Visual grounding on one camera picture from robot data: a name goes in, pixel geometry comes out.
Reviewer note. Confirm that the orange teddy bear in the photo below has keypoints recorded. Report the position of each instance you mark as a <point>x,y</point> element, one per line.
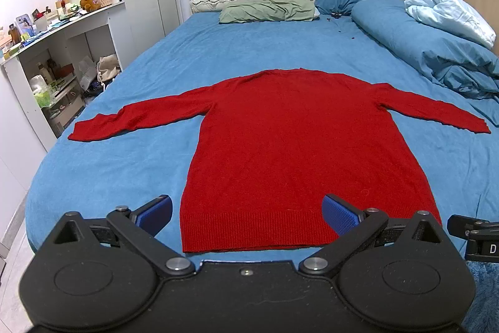
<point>90,5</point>

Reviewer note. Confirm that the blue fluffy rug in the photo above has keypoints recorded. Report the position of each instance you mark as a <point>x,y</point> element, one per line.
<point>483,315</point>

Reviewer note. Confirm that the light blue blanket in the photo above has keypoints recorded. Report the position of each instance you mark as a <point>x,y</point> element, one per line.
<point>453,16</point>

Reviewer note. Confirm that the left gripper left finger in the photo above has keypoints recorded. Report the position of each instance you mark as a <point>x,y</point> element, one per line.
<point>137,230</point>

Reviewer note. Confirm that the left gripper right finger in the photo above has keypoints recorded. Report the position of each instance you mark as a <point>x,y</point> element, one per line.
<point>356,230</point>

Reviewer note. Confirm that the blue rolled duvet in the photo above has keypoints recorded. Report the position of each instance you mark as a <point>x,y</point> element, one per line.
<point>453,62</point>

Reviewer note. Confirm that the green pillow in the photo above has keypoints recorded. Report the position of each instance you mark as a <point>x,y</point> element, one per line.
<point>249,11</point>

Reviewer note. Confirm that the blue bed sheet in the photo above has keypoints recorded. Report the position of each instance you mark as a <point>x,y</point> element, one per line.
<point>94,177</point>

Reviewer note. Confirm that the red knit sweater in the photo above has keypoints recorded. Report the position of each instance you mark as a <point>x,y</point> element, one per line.
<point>272,145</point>

